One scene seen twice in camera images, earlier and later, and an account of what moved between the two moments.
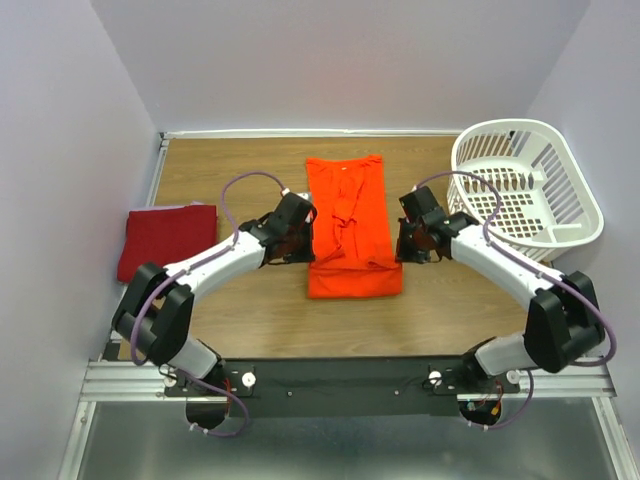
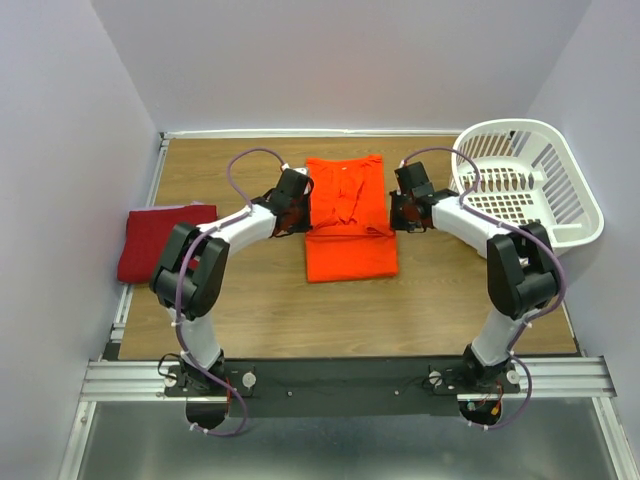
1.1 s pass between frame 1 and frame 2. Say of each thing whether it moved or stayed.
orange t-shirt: moved
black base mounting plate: stayed
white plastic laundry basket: stayed
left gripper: moved
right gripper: moved
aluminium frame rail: stayed
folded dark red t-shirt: stayed
